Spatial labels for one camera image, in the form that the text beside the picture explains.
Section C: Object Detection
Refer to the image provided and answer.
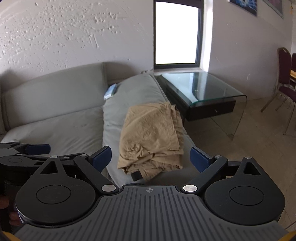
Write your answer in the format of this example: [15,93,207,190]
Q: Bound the tan khaki trousers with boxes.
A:
[117,102,184,182]

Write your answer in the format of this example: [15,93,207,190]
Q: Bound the light grey sofa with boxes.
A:
[1,62,137,156]

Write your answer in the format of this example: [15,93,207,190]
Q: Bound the glass side table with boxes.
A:
[156,71,247,138]

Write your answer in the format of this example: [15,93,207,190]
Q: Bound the small blue white packet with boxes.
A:
[103,84,117,100]

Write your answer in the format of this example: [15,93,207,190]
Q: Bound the maroon metal chair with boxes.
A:
[260,47,295,135]

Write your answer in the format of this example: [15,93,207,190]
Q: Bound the window with dark frame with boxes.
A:
[154,0,204,69]

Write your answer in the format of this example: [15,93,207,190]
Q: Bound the blue framed wall picture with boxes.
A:
[228,0,257,16]

